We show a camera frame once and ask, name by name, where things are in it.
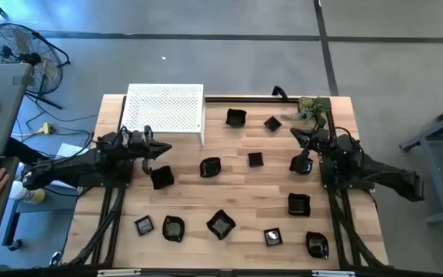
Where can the yellow power plug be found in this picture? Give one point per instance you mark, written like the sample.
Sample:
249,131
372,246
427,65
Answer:
45,128

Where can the white bottle yellow label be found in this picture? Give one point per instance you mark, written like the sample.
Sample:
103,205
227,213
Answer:
29,194

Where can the black cup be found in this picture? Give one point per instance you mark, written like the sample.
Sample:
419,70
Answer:
144,225
235,117

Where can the grey desk foot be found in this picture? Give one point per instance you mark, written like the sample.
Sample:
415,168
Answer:
44,205

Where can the grey metal cart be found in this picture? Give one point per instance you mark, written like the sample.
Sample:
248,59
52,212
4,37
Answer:
438,181

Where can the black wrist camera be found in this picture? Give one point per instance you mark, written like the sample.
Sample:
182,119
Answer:
148,134
321,122

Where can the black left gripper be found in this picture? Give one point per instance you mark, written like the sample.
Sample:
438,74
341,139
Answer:
138,148

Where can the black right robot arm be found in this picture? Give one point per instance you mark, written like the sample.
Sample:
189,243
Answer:
383,171

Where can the black aluminium frame rail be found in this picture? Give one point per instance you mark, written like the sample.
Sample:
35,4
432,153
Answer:
190,274
244,99

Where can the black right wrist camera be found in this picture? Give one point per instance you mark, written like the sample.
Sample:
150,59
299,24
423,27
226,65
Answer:
321,122

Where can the green artificial potted plant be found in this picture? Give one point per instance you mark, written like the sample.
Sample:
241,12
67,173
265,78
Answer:
312,105

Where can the black floor fan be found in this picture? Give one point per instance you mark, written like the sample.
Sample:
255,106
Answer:
31,58

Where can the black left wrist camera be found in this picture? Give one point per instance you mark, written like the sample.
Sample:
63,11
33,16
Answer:
148,134

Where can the white perforated metal shelf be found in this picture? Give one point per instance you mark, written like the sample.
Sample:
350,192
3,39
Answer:
164,107

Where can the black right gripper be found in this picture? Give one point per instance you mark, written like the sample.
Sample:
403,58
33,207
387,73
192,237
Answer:
321,140

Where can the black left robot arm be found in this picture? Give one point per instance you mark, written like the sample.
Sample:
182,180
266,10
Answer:
71,165

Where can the grey tape piece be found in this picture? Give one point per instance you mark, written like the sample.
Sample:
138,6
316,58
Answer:
22,79

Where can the white table edge bracket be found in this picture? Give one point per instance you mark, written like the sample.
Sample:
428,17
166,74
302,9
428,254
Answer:
117,272
333,273

